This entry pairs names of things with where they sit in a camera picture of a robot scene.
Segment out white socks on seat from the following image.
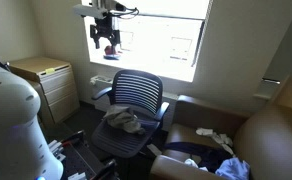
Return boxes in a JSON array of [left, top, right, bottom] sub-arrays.
[[196, 128, 235, 157]]

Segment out white crumpled cloth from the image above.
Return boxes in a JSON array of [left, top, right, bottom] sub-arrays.
[[184, 158, 208, 171]]

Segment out yellow sticky note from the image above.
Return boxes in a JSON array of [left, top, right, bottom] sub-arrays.
[[45, 68, 55, 74]]

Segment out black perforated robot cart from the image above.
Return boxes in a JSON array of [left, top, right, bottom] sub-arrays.
[[48, 131, 118, 180]]

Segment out grey garment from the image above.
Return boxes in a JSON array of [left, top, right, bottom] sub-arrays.
[[103, 105, 145, 135]]

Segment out brown leather armchair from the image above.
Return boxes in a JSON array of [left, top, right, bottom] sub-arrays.
[[149, 75, 292, 180]]

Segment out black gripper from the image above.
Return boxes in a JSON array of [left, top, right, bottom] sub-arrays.
[[90, 15, 120, 49]]

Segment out navy blue garment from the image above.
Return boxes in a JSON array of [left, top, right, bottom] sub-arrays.
[[164, 142, 232, 173]]

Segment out blue folded cloth under cap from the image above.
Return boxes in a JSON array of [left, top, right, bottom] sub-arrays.
[[103, 54, 121, 60]]

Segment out light blue shirt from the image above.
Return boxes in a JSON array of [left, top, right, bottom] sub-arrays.
[[215, 158, 250, 180]]

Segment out wooden drawer cabinet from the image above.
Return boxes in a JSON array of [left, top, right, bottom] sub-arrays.
[[9, 57, 80, 127]]

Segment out dark slatted office chair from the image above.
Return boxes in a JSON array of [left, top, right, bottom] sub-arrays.
[[92, 69, 169, 158]]

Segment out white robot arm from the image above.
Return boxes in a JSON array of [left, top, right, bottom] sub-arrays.
[[0, 61, 64, 180]]

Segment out red cap on windowsill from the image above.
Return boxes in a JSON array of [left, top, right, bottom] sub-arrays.
[[104, 45, 121, 55]]

